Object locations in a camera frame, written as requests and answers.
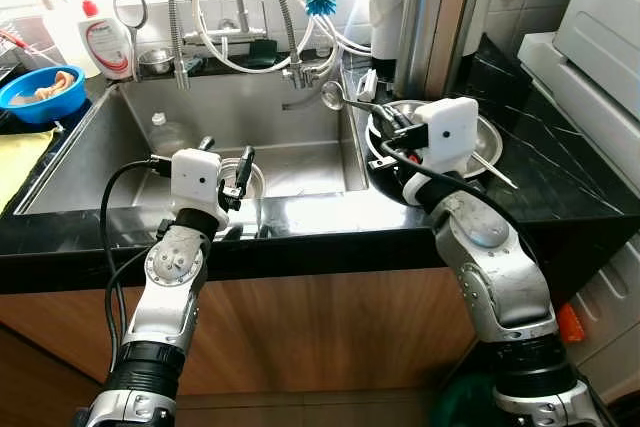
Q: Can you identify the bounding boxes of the white water hose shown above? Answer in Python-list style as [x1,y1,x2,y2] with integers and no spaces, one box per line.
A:
[192,0,371,75]

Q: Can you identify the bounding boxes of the clear plastic bottle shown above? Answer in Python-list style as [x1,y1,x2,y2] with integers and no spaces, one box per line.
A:
[148,112,196,158]

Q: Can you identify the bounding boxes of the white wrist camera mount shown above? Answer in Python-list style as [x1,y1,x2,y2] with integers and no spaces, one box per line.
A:
[170,149,223,216]
[413,97,479,176]

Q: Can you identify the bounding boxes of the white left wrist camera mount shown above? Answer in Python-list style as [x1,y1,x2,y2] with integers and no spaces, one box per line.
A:
[170,149,223,216]

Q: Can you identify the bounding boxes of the brown wooden cabinet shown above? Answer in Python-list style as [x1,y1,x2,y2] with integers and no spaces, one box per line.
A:
[0,267,491,398]

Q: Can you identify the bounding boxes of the small white clip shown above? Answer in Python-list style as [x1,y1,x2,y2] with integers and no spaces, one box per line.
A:
[358,69,379,100]

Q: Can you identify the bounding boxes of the beige cloth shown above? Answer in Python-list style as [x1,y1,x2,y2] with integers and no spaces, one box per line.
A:
[10,71,76,105]

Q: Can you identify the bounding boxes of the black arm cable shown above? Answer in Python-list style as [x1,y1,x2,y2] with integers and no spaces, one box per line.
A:
[378,142,541,268]
[100,157,176,348]

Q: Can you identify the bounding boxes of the orange plastic object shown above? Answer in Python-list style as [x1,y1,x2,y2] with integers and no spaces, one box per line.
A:
[557,302,584,343]

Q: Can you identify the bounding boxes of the small steel cup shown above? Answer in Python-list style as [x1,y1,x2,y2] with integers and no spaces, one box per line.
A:
[138,47,176,76]

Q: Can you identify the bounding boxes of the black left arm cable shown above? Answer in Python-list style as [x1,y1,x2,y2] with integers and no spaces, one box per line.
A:
[100,157,176,348]

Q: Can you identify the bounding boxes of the dark green object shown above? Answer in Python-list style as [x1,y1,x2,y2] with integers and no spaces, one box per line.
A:
[430,367,501,427]

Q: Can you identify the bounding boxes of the flexible metal sprayer hose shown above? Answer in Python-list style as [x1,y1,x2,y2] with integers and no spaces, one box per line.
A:
[165,0,193,90]

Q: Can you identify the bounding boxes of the white washing machine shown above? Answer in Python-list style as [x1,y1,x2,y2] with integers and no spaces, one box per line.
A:
[518,0,640,408]

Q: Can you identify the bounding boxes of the yellow cloth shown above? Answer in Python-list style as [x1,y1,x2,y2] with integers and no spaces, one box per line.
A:
[0,127,56,213]

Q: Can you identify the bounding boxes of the stainless steel ladle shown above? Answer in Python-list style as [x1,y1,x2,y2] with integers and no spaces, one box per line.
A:
[322,80,401,126]

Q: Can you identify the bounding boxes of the thin metal rod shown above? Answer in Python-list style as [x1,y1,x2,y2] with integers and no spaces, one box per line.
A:
[470,152,519,190]

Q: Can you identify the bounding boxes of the wire dish rack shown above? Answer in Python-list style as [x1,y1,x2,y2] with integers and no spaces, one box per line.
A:
[0,17,51,73]

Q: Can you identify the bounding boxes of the small deep steel bowl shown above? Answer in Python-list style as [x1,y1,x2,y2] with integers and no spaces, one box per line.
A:
[215,157,267,228]

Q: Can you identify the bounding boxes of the stainless steel knife holder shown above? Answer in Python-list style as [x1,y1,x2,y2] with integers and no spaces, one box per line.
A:
[393,0,489,100]

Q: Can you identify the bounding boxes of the wide stainless steel bowl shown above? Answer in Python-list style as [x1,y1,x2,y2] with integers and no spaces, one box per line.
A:
[365,99,504,208]

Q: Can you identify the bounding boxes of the small hanging metal strainer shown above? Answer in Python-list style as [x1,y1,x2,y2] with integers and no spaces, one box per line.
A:
[112,0,149,58]

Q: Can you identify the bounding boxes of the blue plastic bowl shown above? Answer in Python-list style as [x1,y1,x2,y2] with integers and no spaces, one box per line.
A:
[0,65,88,126]

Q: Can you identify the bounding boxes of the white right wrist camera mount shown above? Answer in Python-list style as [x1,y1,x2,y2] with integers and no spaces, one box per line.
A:
[413,97,479,176]

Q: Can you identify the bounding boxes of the white soap bottle red pump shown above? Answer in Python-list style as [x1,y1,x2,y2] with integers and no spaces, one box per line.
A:
[72,0,136,81]

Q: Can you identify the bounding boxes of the stainless steel sink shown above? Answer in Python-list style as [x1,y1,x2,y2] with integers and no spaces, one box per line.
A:
[15,75,371,218]

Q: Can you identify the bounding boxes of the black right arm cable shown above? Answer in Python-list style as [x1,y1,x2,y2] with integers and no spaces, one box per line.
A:
[378,142,541,268]

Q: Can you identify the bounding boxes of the dark green sponge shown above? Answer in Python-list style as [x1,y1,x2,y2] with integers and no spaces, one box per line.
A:
[250,39,279,66]

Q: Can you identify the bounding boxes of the white spray bottle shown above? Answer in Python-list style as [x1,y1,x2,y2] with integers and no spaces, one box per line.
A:
[30,0,101,78]

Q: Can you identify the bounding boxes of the grey gooseneck faucet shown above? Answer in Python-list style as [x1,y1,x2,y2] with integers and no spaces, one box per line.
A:
[235,0,321,88]

